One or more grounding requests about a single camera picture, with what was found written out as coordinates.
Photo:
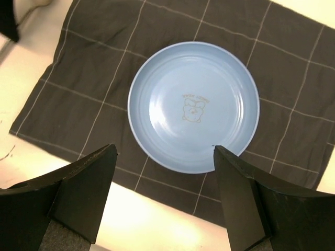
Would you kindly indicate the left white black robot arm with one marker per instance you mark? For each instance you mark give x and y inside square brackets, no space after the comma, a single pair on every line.
[8,26]

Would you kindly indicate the dark grey checked cloth napkin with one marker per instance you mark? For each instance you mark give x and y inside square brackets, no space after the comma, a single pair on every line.
[79,104]

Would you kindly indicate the blue plastic plate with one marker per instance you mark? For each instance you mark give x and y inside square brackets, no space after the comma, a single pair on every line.
[188,98]

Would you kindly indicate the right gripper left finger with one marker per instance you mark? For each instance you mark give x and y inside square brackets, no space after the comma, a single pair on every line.
[61,210]

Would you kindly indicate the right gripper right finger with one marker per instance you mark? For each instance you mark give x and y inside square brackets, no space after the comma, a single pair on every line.
[263,212]

